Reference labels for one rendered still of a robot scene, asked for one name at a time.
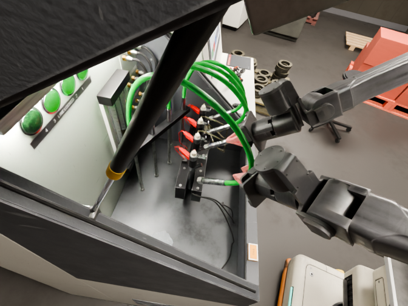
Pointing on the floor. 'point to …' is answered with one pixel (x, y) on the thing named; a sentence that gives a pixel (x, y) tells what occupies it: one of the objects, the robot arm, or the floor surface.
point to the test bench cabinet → (146, 296)
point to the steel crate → (289, 30)
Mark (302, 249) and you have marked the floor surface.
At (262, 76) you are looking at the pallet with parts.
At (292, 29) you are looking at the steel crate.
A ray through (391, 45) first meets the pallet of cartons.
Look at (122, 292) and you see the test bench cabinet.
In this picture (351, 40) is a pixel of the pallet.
